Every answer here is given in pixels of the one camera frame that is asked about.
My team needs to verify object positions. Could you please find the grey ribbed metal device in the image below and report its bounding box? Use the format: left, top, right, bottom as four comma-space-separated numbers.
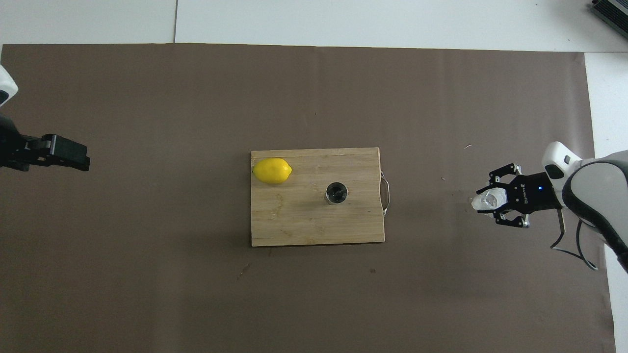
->
589, 0, 628, 26

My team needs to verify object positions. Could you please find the wooden cutting board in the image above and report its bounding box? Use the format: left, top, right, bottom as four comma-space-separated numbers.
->
250, 147, 392, 247

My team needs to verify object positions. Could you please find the clear plastic cup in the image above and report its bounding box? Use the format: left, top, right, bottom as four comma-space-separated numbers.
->
471, 189, 507, 214

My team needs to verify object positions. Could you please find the brown paper table mat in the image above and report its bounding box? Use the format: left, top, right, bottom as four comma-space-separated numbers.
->
0, 43, 617, 353

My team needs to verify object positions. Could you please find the yellow lemon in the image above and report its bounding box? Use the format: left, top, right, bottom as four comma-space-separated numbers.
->
253, 158, 293, 185

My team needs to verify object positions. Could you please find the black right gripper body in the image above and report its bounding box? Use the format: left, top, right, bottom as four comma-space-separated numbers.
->
508, 172, 564, 217

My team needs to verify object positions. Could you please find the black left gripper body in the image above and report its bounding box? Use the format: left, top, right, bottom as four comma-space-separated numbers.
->
0, 113, 23, 170

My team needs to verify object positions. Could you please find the steel double jigger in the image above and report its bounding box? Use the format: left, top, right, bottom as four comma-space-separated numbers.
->
325, 181, 349, 205

